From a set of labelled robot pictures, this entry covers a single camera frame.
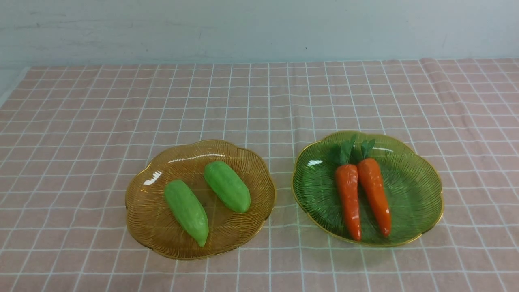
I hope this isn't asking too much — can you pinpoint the green toy gourd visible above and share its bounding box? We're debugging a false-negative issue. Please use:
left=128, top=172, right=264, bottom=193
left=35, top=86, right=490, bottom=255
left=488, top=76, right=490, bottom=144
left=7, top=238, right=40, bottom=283
left=204, top=161, right=251, bottom=213
left=164, top=180, right=209, bottom=247

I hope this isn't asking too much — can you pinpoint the orange toy carrot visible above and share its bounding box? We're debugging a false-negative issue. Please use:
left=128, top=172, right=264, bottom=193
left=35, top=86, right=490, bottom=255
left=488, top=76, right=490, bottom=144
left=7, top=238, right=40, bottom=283
left=331, top=135, right=362, bottom=241
left=354, top=139, right=392, bottom=237

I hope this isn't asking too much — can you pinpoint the amber glass plate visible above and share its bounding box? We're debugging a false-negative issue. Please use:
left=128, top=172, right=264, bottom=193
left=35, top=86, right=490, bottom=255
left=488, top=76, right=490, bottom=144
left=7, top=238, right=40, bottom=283
left=125, top=140, right=276, bottom=260

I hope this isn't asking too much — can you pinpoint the green glass plate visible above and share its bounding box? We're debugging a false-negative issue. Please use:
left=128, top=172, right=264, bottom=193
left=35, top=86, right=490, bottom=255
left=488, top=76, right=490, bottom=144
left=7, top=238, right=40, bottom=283
left=292, top=131, right=444, bottom=247

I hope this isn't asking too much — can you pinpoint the pink checkered tablecloth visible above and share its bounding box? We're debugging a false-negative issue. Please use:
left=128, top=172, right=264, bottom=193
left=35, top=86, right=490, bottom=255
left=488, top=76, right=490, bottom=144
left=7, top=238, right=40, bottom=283
left=0, top=58, right=518, bottom=292

